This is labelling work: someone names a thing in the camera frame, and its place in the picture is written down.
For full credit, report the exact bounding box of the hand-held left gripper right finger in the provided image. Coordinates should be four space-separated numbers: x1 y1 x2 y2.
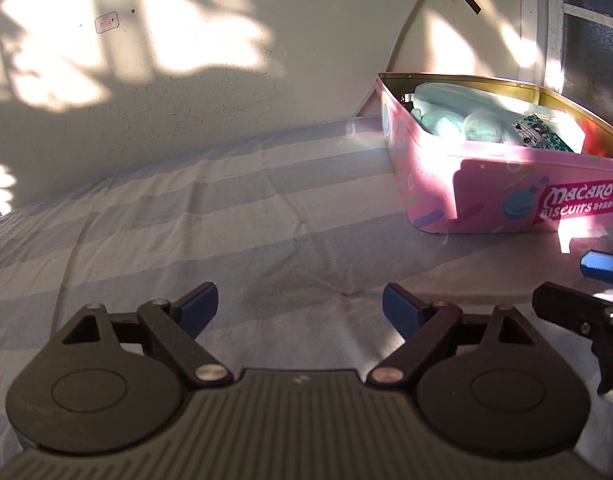
366 283 537 386

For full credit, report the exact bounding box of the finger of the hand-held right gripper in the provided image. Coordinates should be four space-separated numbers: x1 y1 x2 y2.
531 282 613 396
580 250 613 288

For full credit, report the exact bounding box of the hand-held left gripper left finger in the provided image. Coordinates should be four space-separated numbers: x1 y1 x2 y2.
61 282 233 387

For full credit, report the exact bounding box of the pink tin box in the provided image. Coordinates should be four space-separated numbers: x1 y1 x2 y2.
377 72 613 235

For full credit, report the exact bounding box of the light blue soft pack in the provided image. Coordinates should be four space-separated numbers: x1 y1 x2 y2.
413 82 586 153

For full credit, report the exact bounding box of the striped bed sheet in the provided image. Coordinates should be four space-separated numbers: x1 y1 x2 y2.
0 115 613 480

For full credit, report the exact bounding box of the white framed frosted glass door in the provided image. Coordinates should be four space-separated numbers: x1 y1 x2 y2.
519 0 613 106

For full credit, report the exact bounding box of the beige power cable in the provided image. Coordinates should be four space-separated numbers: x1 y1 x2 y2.
351 0 434 118

